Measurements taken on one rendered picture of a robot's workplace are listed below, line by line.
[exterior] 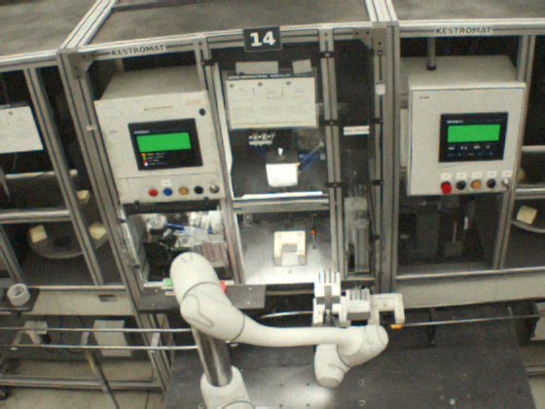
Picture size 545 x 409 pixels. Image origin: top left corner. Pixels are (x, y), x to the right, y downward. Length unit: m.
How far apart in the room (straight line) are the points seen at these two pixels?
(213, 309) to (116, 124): 0.84
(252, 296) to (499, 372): 1.08
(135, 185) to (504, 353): 1.67
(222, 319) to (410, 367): 1.09
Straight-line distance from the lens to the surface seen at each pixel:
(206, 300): 1.87
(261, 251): 2.93
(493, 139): 2.38
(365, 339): 2.17
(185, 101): 2.28
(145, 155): 2.40
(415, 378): 2.71
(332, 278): 2.56
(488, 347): 2.85
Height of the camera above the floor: 2.84
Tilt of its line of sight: 37 degrees down
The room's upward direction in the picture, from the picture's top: 6 degrees counter-clockwise
